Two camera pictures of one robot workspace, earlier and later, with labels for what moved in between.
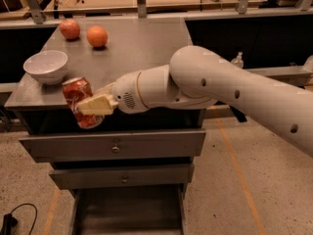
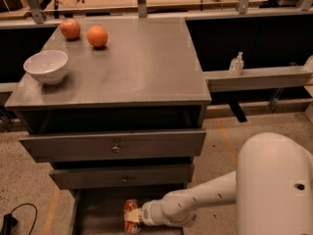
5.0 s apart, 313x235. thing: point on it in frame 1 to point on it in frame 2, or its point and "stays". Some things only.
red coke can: (75, 90) to (131, 226)
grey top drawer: (174, 144) stays
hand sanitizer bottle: (239, 61) stays
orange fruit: (97, 36) stays
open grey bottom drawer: (157, 210) stays
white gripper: (126, 92) to (151, 212)
